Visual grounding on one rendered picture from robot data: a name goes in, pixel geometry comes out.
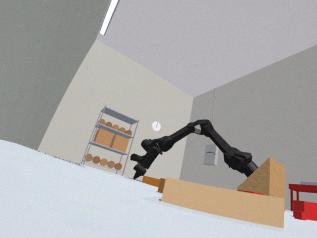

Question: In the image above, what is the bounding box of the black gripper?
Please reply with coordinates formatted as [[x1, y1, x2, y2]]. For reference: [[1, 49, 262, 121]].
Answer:
[[133, 153, 154, 179]]

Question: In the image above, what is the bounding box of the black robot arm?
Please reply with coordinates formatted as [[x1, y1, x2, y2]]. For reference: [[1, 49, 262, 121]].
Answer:
[[141, 119, 258, 177]]

